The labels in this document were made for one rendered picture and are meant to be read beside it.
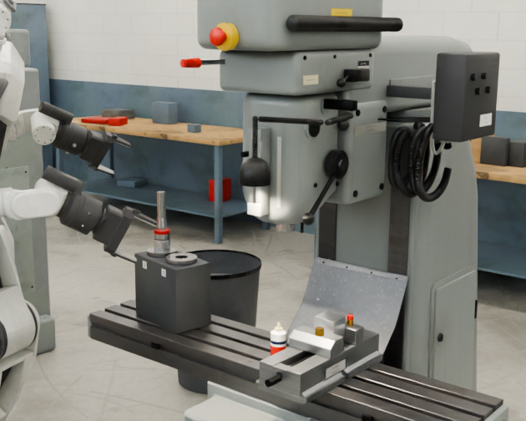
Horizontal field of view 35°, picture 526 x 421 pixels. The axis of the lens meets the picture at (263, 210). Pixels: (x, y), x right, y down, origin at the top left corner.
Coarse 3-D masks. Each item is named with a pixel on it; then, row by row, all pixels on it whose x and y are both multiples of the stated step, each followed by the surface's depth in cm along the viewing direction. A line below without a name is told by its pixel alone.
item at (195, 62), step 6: (180, 60) 186; (186, 60) 186; (192, 60) 187; (198, 60) 188; (204, 60) 191; (210, 60) 192; (216, 60) 194; (222, 60) 195; (186, 66) 186; (192, 66) 187; (198, 66) 189
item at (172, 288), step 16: (144, 256) 239; (160, 256) 238; (176, 256) 235; (192, 256) 234; (144, 272) 239; (160, 272) 233; (176, 272) 227; (192, 272) 230; (208, 272) 234; (144, 288) 241; (160, 288) 234; (176, 288) 228; (192, 288) 231; (208, 288) 235; (144, 304) 242; (160, 304) 235; (176, 304) 229; (192, 304) 232; (208, 304) 236; (160, 320) 236; (176, 320) 230; (192, 320) 233; (208, 320) 237
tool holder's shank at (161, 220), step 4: (160, 192) 237; (164, 192) 238; (160, 196) 237; (164, 196) 238; (160, 200) 237; (164, 200) 238; (160, 204) 237; (164, 204) 238; (160, 208) 238; (164, 208) 238; (160, 212) 238; (164, 212) 239; (160, 216) 238; (164, 216) 239; (160, 220) 238; (164, 220) 239; (160, 224) 239; (164, 224) 239; (160, 228) 239; (164, 228) 240
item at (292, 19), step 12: (288, 24) 175; (300, 24) 174; (312, 24) 178; (324, 24) 181; (336, 24) 185; (348, 24) 188; (360, 24) 192; (372, 24) 196; (384, 24) 201; (396, 24) 205
